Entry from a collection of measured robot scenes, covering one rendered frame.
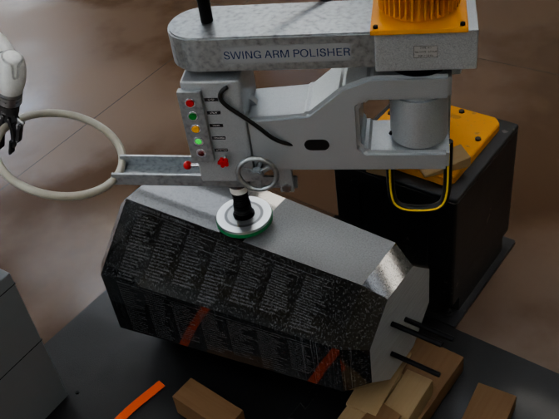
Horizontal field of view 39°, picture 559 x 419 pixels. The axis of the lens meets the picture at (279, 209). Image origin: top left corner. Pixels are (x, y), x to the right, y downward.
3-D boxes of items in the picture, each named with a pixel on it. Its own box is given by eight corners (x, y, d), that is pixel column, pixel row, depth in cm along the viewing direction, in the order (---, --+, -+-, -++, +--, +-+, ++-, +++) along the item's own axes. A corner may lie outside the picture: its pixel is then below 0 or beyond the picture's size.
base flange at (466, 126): (405, 99, 375) (405, 90, 372) (502, 126, 350) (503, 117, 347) (348, 155, 347) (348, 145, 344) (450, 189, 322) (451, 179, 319)
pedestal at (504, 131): (400, 202, 432) (398, 86, 384) (515, 243, 398) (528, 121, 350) (333, 277, 395) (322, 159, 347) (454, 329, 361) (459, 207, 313)
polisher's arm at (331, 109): (447, 159, 286) (450, 37, 254) (448, 200, 269) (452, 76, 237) (248, 160, 299) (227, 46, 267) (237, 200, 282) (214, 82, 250)
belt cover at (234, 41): (472, 37, 256) (474, -11, 245) (476, 80, 237) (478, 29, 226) (185, 47, 273) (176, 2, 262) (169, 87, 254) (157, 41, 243)
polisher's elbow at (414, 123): (392, 117, 277) (390, 69, 265) (447, 118, 273) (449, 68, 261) (388, 150, 263) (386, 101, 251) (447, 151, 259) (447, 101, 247)
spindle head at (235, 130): (309, 150, 293) (297, 43, 264) (302, 189, 277) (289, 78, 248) (215, 151, 299) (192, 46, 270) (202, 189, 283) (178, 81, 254)
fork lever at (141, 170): (303, 161, 295) (301, 150, 292) (296, 194, 281) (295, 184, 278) (126, 159, 306) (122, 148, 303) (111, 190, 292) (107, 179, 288)
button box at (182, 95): (215, 157, 274) (201, 87, 256) (215, 162, 272) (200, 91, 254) (194, 157, 275) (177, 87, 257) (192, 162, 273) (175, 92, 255)
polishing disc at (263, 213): (273, 196, 311) (273, 194, 310) (269, 234, 295) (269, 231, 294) (220, 199, 313) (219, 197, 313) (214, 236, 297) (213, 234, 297)
